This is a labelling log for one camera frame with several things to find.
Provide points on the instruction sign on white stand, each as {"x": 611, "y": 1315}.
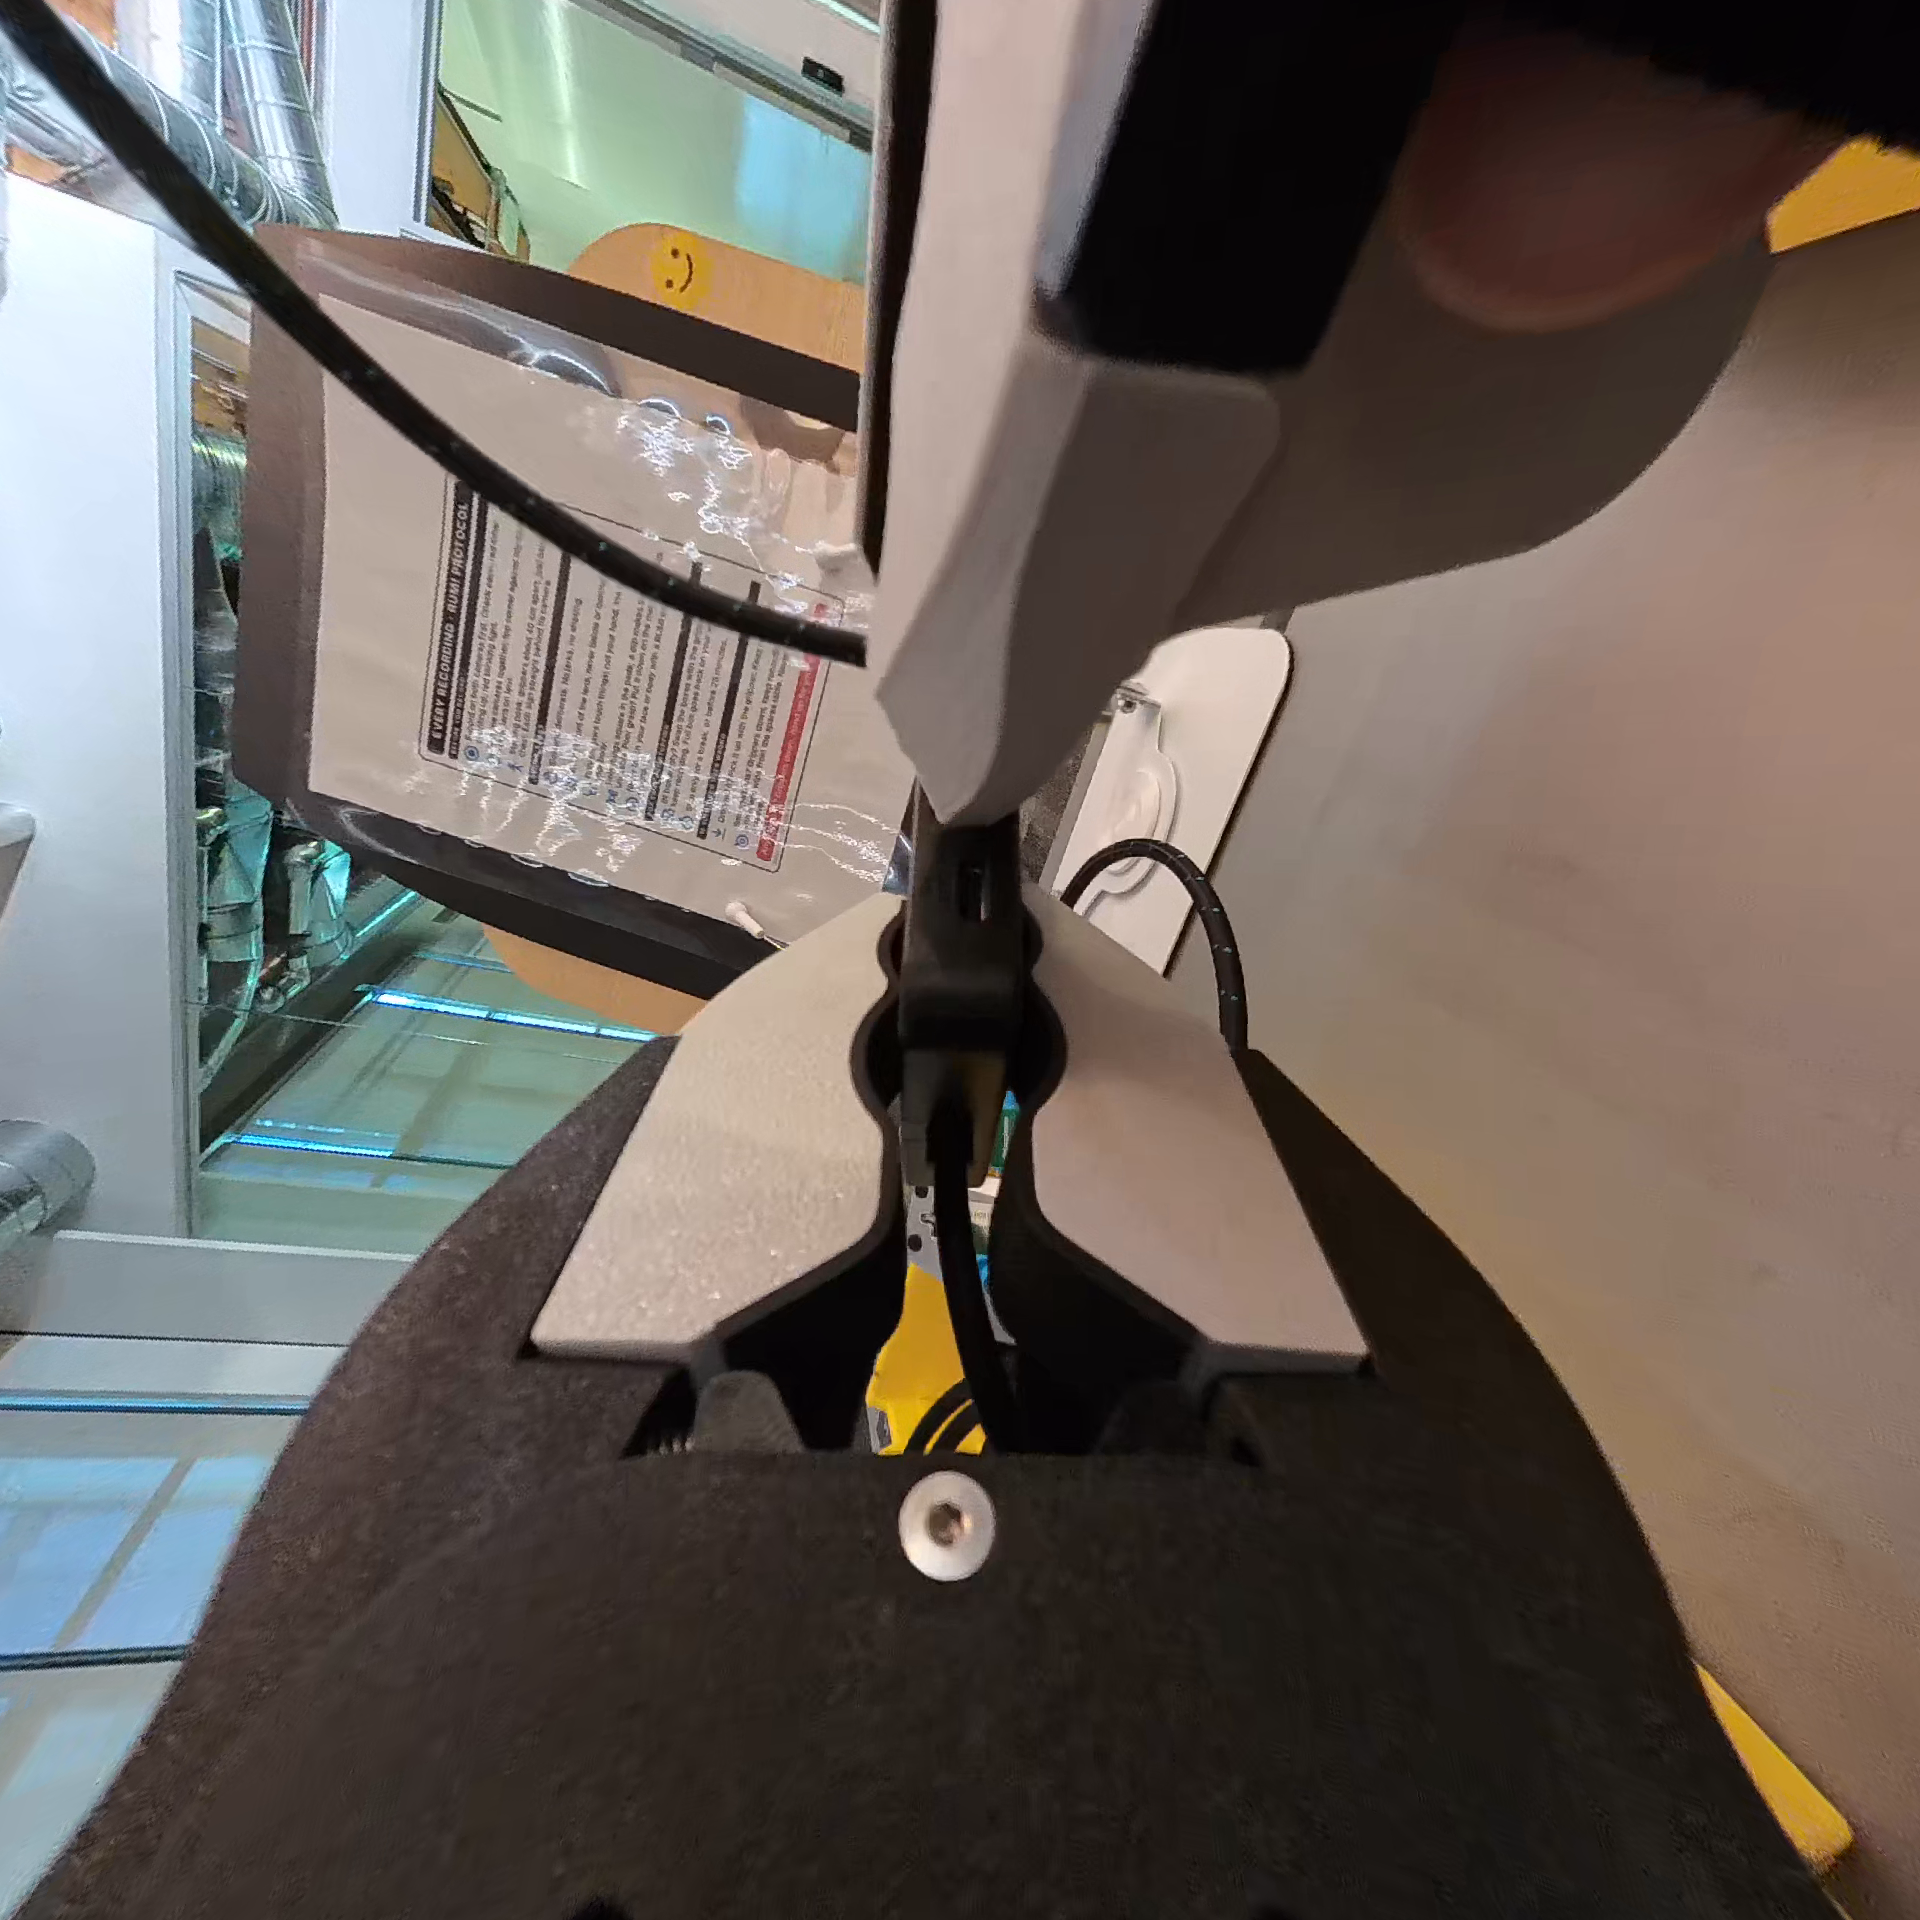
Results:
{"x": 493, "y": 631}

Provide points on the black hdmi adapter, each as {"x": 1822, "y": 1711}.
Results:
{"x": 958, "y": 991}

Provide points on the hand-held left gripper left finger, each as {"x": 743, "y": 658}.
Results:
{"x": 720, "y": 1185}

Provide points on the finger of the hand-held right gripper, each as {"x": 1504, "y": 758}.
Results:
{"x": 1471, "y": 451}
{"x": 958, "y": 451}

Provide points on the yellow plastic storage bin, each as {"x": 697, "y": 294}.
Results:
{"x": 1784, "y": 1786}
{"x": 1859, "y": 195}

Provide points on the person's right hand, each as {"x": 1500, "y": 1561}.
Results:
{"x": 1590, "y": 195}

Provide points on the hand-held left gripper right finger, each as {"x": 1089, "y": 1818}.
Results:
{"x": 1201, "y": 1201}

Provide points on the silver spiral duct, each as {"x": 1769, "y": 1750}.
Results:
{"x": 225, "y": 91}

